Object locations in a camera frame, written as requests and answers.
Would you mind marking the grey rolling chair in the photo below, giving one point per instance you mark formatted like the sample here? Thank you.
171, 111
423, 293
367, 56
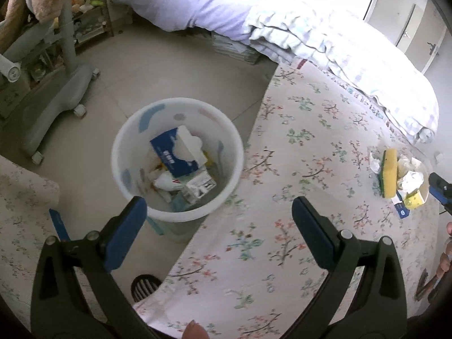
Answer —
53, 113

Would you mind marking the torn yellow paper box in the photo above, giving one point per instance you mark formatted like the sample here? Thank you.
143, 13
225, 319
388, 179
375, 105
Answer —
416, 199

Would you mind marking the bed with grey headboard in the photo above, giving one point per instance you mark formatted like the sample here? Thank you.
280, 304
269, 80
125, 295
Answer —
197, 7

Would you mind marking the yellow green sponge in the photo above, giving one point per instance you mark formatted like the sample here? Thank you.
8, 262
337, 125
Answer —
390, 173

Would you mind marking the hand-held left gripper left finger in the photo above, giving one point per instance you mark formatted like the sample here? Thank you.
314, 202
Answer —
123, 236

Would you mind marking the stack of books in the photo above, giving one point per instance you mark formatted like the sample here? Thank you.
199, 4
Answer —
235, 47

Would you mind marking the white printed carton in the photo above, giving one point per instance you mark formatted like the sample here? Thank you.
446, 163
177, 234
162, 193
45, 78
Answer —
199, 187

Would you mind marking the beige floral cloth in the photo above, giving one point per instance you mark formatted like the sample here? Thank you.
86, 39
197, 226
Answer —
21, 201

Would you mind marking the low wooden shelf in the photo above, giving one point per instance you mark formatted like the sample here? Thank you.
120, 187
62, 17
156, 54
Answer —
91, 24

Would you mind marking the black ribbed object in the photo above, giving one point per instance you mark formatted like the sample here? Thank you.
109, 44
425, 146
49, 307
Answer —
144, 287

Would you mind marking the white tissue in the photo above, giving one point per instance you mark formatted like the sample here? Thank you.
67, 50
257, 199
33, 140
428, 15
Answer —
409, 180

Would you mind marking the person's right hand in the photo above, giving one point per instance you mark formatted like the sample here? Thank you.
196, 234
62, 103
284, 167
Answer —
446, 254

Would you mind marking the white folded duvet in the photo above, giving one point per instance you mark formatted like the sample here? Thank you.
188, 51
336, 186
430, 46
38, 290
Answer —
335, 42

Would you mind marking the small blue white box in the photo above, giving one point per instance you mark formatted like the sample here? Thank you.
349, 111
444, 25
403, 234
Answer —
402, 210

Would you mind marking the white squeeze tube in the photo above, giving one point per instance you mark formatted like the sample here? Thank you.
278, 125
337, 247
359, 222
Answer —
166, 183

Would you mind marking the white wall outlet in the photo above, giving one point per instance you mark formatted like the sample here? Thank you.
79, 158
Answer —
439, 156

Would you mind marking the person's left hand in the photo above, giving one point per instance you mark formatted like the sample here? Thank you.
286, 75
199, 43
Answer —
196, 332

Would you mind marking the white plastic waste bin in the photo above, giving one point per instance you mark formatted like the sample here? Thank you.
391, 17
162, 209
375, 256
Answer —
123, 137

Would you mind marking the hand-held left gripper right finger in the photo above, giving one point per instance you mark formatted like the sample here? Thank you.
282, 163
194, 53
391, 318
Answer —
312, 233

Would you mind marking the white door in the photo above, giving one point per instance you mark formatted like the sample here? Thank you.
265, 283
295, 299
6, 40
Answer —
420, 31

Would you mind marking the floral tablecloth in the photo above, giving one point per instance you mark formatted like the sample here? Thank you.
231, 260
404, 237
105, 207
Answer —
282, 148

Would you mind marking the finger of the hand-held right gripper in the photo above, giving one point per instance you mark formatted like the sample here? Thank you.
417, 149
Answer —
439, 185

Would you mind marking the blue flat strip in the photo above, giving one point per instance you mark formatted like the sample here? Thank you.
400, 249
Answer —
59, 226

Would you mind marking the dark blue tissue box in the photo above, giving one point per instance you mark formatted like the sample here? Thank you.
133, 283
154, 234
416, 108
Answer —
169, 153

